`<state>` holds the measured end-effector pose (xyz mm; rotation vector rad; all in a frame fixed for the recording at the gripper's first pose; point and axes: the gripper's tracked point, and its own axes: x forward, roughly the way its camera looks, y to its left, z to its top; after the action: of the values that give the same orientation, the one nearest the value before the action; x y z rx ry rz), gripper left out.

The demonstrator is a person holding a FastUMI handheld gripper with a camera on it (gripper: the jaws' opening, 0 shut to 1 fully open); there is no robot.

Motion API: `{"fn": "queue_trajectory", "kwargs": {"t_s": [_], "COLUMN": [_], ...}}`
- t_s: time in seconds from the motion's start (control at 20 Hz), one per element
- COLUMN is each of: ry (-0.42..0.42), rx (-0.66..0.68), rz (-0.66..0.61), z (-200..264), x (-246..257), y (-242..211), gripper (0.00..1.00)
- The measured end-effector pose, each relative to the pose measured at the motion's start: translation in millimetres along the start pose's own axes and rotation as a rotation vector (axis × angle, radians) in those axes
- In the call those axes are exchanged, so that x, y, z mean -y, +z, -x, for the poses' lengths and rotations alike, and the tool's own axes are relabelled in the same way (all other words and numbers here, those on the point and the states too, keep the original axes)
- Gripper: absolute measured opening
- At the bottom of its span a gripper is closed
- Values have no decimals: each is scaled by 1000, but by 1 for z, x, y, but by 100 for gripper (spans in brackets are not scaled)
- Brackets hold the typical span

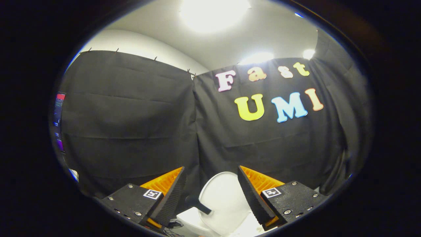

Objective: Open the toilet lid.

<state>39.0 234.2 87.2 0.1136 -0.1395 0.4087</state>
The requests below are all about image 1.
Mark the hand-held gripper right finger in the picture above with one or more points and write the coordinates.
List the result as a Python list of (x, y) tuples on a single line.
[(251, 199)]

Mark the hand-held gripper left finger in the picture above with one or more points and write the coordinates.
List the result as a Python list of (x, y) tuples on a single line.
[(172, 197)]

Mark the white toilet bowl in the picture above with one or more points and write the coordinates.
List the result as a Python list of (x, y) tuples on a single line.
[(188, 219)]

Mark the black backdrop cloth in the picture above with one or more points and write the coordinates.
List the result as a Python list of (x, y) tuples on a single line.
[(138, 131)]

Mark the lit computer monitor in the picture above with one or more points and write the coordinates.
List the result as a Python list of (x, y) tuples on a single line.
[(60, 105)]

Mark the small ceiling light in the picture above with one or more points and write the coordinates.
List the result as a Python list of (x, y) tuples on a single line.
[(309, 54)]

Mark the large ceiling light panel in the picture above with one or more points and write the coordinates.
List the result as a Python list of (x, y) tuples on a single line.
[(213, 13)]

